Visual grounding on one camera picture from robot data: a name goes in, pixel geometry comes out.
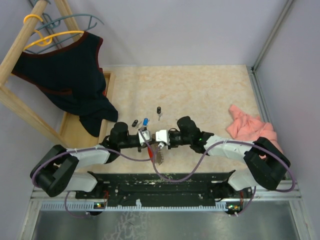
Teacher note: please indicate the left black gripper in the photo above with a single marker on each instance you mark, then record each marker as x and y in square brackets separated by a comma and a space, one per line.
[139, 148]

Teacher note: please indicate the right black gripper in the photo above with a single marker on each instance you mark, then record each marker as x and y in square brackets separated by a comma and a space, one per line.
[171, 146]

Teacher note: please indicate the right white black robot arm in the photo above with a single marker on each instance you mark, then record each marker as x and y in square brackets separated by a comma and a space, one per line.
[266, 166]

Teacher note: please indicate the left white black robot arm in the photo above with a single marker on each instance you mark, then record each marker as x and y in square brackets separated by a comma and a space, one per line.
[57, 170]

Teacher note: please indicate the blue tag key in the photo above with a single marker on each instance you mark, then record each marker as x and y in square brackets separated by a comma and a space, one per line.
[145, 122]

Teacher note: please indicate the black tag key left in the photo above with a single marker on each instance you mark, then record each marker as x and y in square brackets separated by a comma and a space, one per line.
[135, 122]

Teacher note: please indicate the black tag key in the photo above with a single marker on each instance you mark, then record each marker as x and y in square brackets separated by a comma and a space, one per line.
[135, 122]
[159, 112]

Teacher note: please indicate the black tag key upper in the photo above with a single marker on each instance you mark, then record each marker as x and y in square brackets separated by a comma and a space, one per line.
[159, 112]

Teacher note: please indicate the pink cloth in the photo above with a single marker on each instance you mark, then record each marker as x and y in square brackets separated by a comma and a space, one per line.
[249, 128]

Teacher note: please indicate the dark navy vest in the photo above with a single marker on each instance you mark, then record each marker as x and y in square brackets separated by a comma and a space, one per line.
[72, 80]

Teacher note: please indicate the yellow plastic hanger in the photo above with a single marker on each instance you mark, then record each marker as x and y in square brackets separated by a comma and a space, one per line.
[42, 37]

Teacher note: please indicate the teal plastic hanger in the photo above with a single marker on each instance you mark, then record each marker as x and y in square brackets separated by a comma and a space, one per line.
[63, 30]

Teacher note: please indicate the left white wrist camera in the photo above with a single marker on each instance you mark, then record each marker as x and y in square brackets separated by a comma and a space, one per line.
[144, 133]

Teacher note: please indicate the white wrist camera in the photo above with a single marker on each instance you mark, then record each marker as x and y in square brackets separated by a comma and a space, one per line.
[144, 133]
[162, 136]

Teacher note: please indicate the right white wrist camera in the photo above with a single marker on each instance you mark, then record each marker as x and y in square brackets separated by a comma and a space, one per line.
[162, 136]

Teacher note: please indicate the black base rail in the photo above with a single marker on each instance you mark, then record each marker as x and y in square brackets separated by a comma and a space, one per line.
[149, 191]

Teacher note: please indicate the wooden tray frame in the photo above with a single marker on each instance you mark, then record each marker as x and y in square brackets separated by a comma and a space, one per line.
[73, 131]

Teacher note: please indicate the aluminium frame post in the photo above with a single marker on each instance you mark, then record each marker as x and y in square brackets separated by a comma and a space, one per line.
[289, 4]

